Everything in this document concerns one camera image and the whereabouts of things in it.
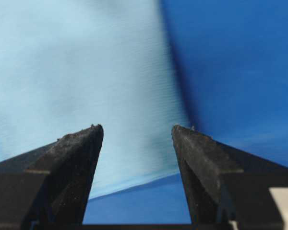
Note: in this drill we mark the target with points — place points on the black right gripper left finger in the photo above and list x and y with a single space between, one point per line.
48 188

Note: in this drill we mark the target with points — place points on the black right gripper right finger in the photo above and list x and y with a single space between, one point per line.
227 188

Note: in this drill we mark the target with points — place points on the light blue towel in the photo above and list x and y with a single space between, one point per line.
68 64

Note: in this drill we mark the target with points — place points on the blue table cloth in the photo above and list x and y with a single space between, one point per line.
232 62

